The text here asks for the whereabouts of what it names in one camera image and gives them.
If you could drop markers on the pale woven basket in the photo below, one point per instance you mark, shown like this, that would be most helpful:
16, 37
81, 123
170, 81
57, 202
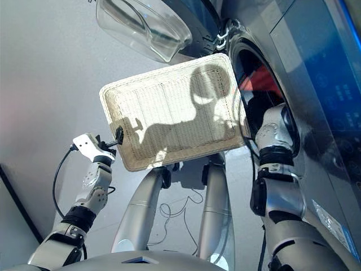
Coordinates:
175, 113

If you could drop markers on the red garment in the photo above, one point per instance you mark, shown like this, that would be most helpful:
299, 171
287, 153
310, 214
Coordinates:
262, 82

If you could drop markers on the black basket cart leg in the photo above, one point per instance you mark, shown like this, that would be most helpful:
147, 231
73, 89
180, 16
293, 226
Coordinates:
166, 178
205, 175

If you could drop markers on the round washing machine door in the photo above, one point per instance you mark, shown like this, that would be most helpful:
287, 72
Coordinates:
146, 31

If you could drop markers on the grey washing machine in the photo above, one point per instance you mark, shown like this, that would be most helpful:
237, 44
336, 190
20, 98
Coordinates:
310, 84

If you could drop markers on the silver robot leg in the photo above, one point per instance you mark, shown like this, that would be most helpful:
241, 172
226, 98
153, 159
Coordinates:
135, 214
215, 214

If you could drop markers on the black edged board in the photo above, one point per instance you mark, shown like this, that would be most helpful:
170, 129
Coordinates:
14, 203

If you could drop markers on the silver robot torso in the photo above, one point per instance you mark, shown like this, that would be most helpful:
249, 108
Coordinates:
135, 262

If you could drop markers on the clear plastic document pouch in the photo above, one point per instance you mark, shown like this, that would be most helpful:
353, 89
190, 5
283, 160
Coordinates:
332, 226

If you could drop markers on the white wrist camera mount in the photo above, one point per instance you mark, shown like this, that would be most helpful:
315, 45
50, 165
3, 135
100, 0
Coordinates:
84, 144

